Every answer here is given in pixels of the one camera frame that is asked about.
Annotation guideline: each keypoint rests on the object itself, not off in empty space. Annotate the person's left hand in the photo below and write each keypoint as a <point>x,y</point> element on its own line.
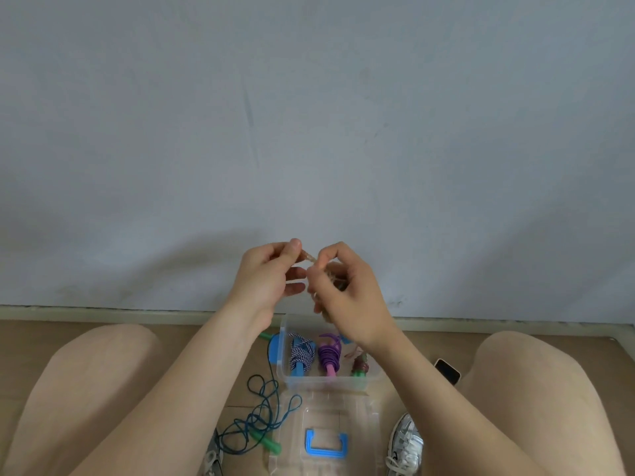
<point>258,282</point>

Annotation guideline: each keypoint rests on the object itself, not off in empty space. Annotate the person's right hand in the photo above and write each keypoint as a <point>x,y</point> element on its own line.
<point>354,302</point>

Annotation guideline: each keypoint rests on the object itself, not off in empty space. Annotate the person's left thumb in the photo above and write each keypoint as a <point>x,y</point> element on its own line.
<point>288,255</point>

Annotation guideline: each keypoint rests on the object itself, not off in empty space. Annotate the person's right thumb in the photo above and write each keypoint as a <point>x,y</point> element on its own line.
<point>317,285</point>

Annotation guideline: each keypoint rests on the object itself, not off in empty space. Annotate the brown twine bundle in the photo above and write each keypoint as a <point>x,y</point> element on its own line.
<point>338,276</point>

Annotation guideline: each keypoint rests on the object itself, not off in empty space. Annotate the person's right forearm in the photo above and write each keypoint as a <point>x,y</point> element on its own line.
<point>446,416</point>

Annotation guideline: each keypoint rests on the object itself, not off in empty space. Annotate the person's left forearm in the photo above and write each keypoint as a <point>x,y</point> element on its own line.
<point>173,391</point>

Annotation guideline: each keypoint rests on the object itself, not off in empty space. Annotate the clear plastic storage box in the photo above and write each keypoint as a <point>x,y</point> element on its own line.
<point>327,384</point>

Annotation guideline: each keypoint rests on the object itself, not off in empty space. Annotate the black smartphone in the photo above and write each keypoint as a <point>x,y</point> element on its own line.
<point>447,371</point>

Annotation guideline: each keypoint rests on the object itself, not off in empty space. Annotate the person's right shoe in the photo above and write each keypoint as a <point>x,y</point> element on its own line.
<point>406,446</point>

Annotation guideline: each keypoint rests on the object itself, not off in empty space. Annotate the person's shoe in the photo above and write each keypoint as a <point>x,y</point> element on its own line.
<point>406,446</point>
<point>212,458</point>

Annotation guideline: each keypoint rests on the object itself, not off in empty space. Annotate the beige baseboard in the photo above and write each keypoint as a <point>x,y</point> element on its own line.
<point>99,313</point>

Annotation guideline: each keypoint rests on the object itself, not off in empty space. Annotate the person's left shoe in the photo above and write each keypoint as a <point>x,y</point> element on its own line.
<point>212,458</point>

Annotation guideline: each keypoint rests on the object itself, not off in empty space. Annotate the person's right leg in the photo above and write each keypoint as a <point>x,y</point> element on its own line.
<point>536,391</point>

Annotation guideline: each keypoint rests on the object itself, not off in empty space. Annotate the person's leg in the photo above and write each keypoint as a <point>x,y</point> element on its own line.
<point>74,391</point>
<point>536,391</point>

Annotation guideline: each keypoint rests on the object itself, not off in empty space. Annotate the person's left leg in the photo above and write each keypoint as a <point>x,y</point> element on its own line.
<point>74,391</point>

